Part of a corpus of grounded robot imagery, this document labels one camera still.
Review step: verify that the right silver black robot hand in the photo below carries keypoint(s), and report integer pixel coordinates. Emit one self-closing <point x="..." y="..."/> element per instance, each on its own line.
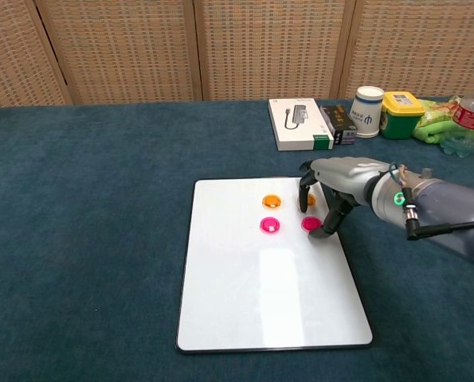
<point x="348" y="177"/>

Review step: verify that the yellow-orange round magnet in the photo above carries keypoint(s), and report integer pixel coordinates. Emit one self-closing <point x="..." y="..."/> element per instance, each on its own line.
<point x="271" y="201"/>
<point x="312" y="200"/>

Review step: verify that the red-pink round magnet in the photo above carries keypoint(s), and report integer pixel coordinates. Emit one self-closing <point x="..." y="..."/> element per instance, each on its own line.
<point x="270" y="225"/>
<point x="309" y="223"/>

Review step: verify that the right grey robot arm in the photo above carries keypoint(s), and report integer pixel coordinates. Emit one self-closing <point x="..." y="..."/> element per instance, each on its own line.
<point x="451" y="205"/>

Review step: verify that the small black box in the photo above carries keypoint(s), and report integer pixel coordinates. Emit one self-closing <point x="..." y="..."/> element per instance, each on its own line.
<point x="338" y="119"/>

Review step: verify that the white paper cup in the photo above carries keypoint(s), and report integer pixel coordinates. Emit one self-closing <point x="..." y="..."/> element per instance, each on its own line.
<point x="366" y="113"/>

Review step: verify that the white USB hub box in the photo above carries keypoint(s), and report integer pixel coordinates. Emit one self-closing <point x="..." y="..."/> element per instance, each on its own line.
<point x="300" y="123"/>

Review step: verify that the yellow lidded green container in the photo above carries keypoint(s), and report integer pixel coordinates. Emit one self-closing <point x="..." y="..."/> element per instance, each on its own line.
<point x="400" y="115"/>

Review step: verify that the green cloth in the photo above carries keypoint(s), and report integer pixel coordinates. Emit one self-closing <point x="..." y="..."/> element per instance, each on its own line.
<point x="432" y="130"/>

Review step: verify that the green snack bag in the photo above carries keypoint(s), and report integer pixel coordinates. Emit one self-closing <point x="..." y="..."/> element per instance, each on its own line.
<point x="439" y="108"/>

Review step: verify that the clear bottle red cap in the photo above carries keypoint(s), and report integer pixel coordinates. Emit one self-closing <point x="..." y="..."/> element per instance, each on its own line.
<point x="469" y="119"/>

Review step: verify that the white magnetic whiteboard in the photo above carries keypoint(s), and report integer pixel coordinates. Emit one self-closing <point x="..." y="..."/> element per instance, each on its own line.
<point x="260" y="286"/>

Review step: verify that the woven rattan folding screen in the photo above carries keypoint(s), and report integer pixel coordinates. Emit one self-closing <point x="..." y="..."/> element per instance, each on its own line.
<point x="260" y="47"/>

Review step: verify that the teal carpet table cover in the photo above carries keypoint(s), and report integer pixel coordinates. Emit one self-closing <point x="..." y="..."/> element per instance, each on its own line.
<point x="81" y="199"/>

